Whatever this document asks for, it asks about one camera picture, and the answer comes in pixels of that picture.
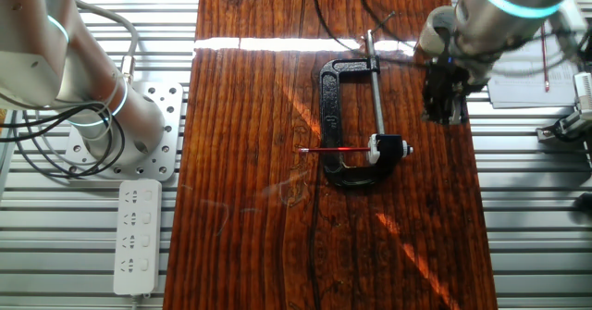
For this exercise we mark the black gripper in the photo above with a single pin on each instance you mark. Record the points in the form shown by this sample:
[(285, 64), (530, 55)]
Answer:
[(451, 78)]

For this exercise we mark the black white pencil sharpener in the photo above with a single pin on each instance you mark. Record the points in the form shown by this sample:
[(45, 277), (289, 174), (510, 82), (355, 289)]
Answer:
[(390, 148)]

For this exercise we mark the red pencil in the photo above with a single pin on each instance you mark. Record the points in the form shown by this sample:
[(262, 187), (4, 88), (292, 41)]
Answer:
[(333, 149)]

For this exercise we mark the clear tape roll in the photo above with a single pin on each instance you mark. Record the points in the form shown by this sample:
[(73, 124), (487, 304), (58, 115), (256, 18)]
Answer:
[(432, 32)]

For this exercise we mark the printed paper sheets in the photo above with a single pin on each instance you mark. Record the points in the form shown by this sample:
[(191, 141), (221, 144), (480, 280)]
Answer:
[(522, 88)]

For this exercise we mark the red pen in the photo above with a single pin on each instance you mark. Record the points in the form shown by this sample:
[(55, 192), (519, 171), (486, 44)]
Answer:
[(546, 69)]

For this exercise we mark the black metal C-clamp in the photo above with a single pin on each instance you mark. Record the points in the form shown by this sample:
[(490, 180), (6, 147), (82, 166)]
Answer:
[(330, 115)]

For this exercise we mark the wooden board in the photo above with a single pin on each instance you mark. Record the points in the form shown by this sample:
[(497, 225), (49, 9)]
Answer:
[(254, 185)]

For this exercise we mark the white power strip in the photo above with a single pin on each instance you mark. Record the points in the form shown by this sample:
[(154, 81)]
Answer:
[(137, 236)]

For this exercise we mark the metal camera bracket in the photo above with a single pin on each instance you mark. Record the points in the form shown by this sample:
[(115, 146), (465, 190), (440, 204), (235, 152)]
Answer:
[(562, 126)]

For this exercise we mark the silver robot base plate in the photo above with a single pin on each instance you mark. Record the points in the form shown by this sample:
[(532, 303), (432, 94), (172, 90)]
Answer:
[(168, 115)]

